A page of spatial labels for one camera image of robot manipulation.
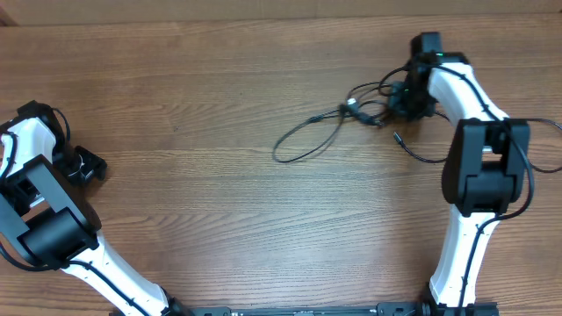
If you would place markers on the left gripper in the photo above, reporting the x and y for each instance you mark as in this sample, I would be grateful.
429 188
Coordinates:
94 166

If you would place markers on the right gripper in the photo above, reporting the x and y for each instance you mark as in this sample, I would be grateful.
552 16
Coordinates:
404 104

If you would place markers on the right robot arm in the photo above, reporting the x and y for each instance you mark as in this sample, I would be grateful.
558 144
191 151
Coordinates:
483 172

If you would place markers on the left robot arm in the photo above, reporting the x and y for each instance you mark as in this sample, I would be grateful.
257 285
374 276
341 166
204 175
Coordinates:
48 224

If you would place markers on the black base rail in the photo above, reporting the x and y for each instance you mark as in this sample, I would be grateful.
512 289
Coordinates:
381 309

